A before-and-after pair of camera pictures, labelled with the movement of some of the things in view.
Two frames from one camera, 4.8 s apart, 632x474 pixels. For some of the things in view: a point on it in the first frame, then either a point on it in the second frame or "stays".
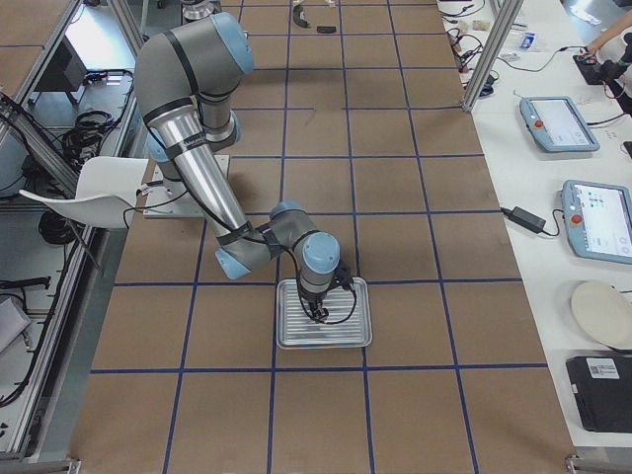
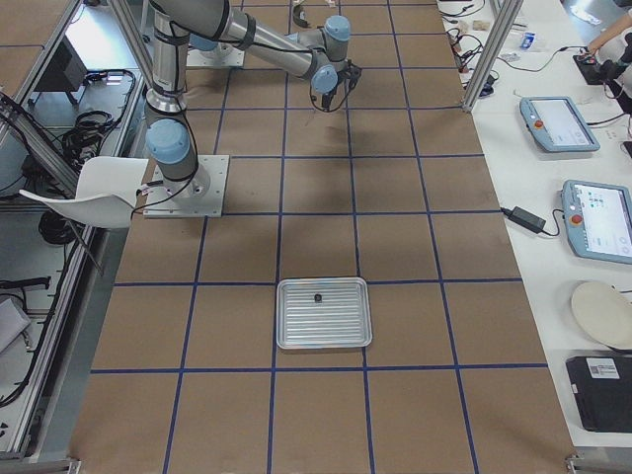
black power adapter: (524, 218) stays
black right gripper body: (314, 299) → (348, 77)
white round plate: (605, 310) stays
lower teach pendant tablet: (598, 220) stays
